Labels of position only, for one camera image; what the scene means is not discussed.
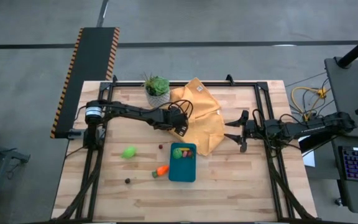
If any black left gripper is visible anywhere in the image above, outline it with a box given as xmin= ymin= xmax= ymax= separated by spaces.
xmin=154 ymin=107 xmax=189 ymax=137

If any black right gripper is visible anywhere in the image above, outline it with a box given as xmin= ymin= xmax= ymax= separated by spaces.
xmin=223 ymin=109 xmax=264 ymax=153

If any blue plastic tupperware container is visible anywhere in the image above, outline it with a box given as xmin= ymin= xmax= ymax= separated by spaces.
xmin=168 ymin=142 xmax=197 ymax=183

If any orange toy carrot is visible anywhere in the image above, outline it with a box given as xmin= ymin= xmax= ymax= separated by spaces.
xmin=152 ymin=165 xmax=170 ymax=179

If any green toy lime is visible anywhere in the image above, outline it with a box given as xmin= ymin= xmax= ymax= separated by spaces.
xmin=121 ymin=146 xmax=137 ymax=160

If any yellow-orange cloth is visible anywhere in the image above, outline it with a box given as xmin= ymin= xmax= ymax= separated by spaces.
xmin=165 ymin=77 xmax=226 ymax=157

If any potted succulent in white pot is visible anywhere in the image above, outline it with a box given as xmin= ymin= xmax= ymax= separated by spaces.
xmin=141 ymin=72 xmax=172 ymax=108

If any white paper sheet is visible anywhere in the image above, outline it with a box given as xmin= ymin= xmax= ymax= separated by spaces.
xmin=298 ymin=136 xmax=317 ymax=168

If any black mat with hazard stripes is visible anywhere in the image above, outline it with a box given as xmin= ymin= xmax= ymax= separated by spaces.
xmin=50 ymin=27 xmax=121 ymax=139

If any grey side table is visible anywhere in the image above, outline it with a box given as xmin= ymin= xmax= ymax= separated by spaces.
xmin=324 ymin=57 xmax=358 ymax=139

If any black pole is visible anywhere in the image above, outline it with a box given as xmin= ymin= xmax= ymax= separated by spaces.
xmin=336 ymin=28 xmax=358 ymax=68

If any black aluminium table frame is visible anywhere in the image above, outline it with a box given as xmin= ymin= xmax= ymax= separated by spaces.
xmin=53 ymin=74 xmax=316 ymax=223

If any yellow cable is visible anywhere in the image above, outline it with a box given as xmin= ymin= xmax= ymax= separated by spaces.
xmin=290 ymin=86 xmax=328 ymax=121

